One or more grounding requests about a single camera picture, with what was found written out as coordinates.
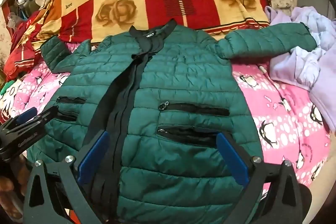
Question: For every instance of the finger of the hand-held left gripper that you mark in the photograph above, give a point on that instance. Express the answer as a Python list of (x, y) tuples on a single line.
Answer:
[(31, 129), (26, 114)]

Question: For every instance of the lavender fleece garment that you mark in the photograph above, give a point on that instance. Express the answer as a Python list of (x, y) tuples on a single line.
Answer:
[(324, 74)]

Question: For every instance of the white green patterned cloth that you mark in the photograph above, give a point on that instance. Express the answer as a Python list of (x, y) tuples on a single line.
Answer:
[(6, 95)]

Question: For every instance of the green puffer jacket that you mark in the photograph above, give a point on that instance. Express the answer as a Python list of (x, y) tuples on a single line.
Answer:
[(183, 82)]

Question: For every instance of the pink penguin-print blanket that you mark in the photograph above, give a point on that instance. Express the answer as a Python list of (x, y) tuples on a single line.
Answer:
[(275, 108)]

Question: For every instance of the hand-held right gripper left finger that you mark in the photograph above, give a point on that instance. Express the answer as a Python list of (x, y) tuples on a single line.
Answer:
[(92, 158)]

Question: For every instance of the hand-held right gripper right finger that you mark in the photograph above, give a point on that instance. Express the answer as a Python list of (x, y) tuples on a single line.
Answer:
[(233, 161)]

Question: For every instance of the pale blue garment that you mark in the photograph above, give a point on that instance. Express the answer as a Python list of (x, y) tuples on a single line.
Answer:
[(312, 29)]

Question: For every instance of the person's left hand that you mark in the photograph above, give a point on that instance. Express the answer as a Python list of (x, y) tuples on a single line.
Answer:
[(6, 203)]

